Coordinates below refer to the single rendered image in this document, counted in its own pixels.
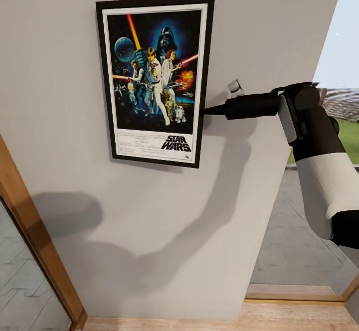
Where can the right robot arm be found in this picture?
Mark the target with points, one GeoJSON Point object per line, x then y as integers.
{"type": "Point", "coordinates": [328, 179]}

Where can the fixed window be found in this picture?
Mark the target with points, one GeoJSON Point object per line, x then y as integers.
{"type": "Point", "coordinates": [294, 265]}

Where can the poster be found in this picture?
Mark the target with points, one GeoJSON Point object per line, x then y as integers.
{"type": "Point", "coordinates": [155, 58]}

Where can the door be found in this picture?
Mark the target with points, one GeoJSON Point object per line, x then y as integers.
{"type": "Point", "coordinates": [36, 293]}

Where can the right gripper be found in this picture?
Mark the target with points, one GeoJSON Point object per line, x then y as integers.
{"type": "Point", "coordinates": [241, 107]}

